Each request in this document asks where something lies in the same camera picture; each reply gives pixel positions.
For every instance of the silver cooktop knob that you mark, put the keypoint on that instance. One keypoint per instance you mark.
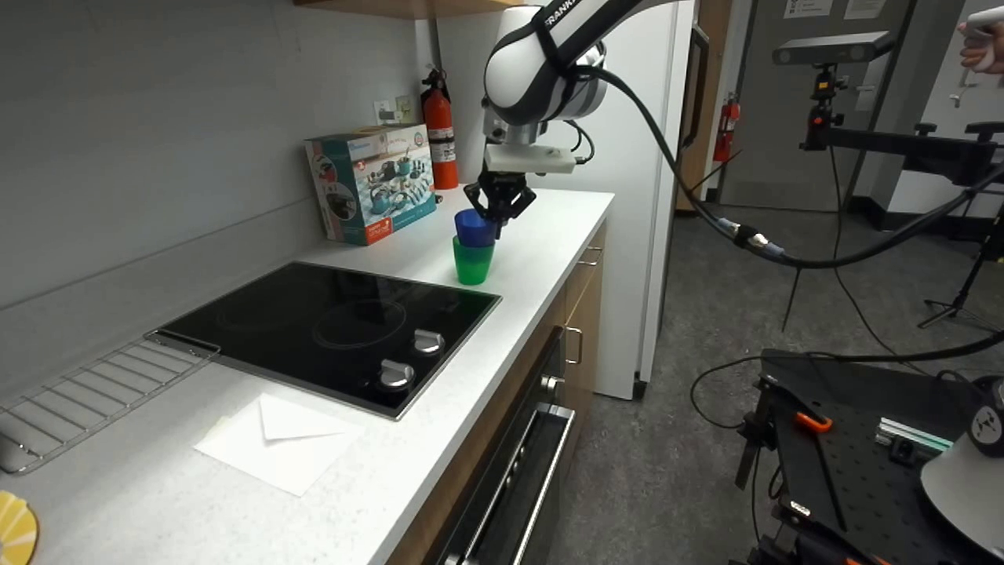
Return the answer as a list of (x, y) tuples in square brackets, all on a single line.
[(426, 341), (395, 375)]

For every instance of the white paper sheet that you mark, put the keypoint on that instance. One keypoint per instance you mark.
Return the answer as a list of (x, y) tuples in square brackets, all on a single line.
[(282, 441)]

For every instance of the black equipment table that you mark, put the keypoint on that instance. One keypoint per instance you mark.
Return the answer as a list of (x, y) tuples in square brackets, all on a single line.
[(867, 472)]

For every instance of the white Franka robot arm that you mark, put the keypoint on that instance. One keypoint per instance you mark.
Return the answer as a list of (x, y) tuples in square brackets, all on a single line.
[(537, 73)]

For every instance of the black built-in oven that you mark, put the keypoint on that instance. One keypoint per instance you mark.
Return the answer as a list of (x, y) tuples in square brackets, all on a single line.
[(521, 472)]

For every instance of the toy cookware cardboard box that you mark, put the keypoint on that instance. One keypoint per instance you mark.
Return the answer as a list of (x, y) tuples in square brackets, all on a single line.
[(366, 189)]

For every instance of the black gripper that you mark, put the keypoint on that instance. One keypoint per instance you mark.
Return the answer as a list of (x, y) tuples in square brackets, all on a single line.
[(502, 189)]

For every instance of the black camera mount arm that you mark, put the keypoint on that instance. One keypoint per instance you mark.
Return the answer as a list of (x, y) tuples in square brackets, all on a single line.
[(888, 143)]

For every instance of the grey ribbed drying mat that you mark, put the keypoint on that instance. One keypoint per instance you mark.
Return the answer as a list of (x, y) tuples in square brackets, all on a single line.
[(94, 394)]

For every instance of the blue plastic cup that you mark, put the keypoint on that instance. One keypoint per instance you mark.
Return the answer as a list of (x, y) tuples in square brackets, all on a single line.
[(473, 231)]

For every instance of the green white stick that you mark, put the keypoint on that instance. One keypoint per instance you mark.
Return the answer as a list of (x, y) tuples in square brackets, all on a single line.
[(915, 434)]

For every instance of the orange clamp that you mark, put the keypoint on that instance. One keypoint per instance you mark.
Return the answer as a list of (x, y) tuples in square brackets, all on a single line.
[(812, 420)]

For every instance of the wooden drawer front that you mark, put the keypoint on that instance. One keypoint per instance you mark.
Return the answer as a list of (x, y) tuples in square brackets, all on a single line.
[(589, 269)]

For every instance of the white refrigerator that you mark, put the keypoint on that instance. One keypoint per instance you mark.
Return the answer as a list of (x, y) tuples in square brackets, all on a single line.
[(627, 261)]

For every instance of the white round disc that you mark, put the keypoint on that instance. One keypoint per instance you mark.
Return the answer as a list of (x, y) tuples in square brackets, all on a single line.
[(968, 496)]

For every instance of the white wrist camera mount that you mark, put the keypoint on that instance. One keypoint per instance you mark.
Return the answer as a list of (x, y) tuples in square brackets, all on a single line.
[(533, 159)]

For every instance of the black tripod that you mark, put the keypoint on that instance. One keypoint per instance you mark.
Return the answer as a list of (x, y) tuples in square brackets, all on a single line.
[(968, 278)]

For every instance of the person hand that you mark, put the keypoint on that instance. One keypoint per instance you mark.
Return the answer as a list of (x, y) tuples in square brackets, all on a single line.
[(983, 44)]

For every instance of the black glass cooktop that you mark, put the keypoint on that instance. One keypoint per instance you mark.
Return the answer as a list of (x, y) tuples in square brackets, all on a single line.
[(315, 329)]

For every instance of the green plastic cup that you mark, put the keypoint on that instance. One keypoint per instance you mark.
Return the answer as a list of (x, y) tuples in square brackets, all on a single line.
[(471, 265)]

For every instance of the red fire extinguisher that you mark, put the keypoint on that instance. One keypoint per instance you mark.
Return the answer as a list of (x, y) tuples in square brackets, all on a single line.
[(727, 130), (443, 130)]

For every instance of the grey door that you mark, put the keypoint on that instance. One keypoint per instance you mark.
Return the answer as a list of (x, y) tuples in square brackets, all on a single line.
[(772, 104)]

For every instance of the yellow round object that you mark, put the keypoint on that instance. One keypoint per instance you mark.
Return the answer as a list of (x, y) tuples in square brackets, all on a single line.
[(14, 529)]

